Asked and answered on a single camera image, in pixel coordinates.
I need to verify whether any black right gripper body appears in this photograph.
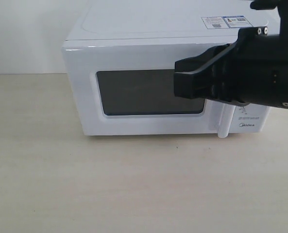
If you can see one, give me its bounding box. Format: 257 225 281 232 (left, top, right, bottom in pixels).
173 27 288 109

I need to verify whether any white microwave oven body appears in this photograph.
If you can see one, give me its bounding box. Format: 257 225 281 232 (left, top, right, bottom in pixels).
65 0 279 133

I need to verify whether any white microwave door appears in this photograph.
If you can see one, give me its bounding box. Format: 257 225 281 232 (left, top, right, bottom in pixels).
62 41 235 138

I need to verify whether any blue energy label sticker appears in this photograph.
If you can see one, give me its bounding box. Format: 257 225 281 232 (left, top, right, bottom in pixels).
222 16 253 28

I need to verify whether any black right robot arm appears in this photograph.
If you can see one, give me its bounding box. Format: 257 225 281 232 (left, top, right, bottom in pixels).
173 0 288 109

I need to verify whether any white blue warning sticker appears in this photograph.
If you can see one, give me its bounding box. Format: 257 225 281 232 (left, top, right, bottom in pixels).
202 17 229 29

